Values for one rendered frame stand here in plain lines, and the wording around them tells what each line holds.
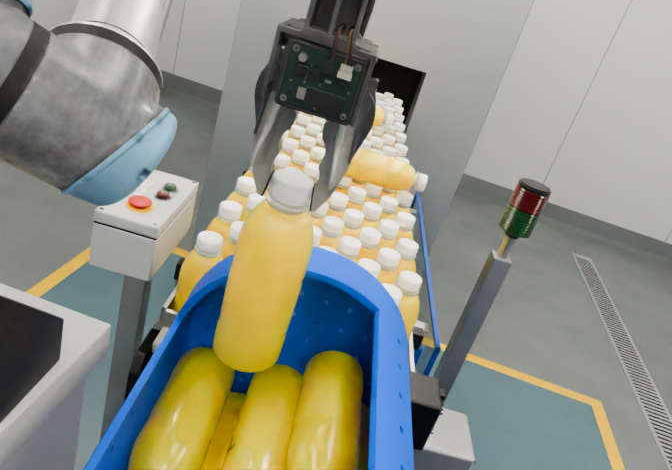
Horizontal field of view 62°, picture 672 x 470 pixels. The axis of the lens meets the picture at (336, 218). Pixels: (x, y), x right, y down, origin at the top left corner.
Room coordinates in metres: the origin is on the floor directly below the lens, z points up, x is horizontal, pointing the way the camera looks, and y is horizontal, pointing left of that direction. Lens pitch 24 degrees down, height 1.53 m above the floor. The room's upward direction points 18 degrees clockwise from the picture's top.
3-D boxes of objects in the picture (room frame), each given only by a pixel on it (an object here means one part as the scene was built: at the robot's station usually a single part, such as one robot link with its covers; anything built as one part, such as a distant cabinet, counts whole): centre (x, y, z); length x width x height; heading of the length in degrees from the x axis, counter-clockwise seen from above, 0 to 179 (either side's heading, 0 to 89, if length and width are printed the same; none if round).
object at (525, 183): (1.03, -0.34, 1.18); 0.06 x 0.06 x 0.16
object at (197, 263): (0.75, 0.17, 0.99); 0.07 x 0.07 x 0.19
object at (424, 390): (0.69, -0.19, 0.95); 0.10 x 0.07 x 0.10; 92
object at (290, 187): (0.46, 0.05, 1.34); 0.04 x 0.04 x 0.02
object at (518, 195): (1.03, -0.34, 1.23); 0.06 x 0.06 x 0.04
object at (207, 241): (0.75, 0.17, 1.09); 0.04 x 0.04 x 0.02
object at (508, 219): (1.03, -0.34, 1.18); 0.06 x 0.06 x 0.05
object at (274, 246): (0.46, 0.05, 1.24); 0.07 x 0.07 x 0.19
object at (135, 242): (0.83, 0.30, 1.05); 0.20 x 0.10 x 0.10; 2
